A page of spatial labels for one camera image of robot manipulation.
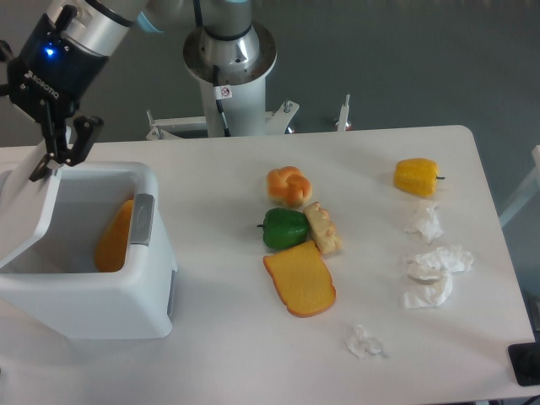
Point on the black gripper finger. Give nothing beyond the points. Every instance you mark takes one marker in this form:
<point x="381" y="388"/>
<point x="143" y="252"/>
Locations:
<point x="87" y="129"/>
<point x="4" y="67"/>

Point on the crumpled white tissue middle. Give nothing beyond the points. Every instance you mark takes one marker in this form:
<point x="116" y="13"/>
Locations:
<point x="443" y="260"/>

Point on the green bell pepper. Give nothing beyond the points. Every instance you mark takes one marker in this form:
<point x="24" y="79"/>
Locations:
<point x="283" y="228"/>

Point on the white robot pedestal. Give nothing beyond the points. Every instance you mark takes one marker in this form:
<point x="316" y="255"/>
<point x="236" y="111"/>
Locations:
<point x="232" y="77"/>

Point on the black device at edge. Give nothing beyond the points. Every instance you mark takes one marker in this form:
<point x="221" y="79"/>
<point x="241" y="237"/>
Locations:
<point x="524" y="358"/>

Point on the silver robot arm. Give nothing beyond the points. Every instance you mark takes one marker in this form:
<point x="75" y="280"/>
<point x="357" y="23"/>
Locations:
<point x="73" y="40"/>

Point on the crumpled white tissue lower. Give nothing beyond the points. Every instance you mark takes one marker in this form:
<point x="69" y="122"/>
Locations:
<point x="427" y="292"/>

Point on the small crumpled white tissue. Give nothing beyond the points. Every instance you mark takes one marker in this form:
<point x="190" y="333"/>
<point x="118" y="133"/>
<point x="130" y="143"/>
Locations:
<point x="361" y="344"/>

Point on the white trash can lid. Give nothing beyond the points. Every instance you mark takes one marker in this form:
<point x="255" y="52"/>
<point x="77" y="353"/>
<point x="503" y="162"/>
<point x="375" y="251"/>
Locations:
<point x="26" y="206"/>

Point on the crumpled white tissue top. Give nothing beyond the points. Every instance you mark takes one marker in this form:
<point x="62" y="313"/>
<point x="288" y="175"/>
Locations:
<point x="425" y="222"/>

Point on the beige pastry piece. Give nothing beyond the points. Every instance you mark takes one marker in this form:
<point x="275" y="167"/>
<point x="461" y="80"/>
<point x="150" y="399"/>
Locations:
<point x="322" y="230"/>

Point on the orange bread slice in bin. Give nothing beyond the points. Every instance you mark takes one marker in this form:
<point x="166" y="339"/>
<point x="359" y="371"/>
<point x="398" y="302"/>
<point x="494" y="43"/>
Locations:
<point x="110" y="252"/>

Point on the orange toast slice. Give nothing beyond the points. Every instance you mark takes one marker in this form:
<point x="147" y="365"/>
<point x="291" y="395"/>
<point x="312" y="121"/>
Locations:
<point x="301" y="279"/>

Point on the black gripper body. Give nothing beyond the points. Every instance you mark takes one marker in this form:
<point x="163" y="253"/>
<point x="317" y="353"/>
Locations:
<point x="51" y="69"/>

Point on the white frame at right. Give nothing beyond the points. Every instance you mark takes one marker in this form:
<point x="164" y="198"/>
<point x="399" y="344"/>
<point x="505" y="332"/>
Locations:
<point x="525" y="191"/>

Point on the knotted bread roll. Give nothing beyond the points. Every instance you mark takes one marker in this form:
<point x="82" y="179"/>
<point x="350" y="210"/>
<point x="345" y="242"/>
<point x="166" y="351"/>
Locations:
<point x="288" y="187"/>

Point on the white trash can body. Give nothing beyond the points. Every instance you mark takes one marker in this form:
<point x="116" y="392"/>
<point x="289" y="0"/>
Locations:
<point x="56" y="280"/>

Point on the yellow bell pepper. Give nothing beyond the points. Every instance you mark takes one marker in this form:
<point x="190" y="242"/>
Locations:
<point x="417" y="176"/>

